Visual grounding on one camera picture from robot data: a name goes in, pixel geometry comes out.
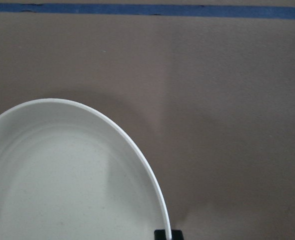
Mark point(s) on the cream round plate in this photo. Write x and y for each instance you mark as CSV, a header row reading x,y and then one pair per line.
x,y
68,172

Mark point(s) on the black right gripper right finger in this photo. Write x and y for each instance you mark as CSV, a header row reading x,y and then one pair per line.
x,y
177,234

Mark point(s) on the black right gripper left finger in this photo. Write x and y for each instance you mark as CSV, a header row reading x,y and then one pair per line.
x,y
160,234

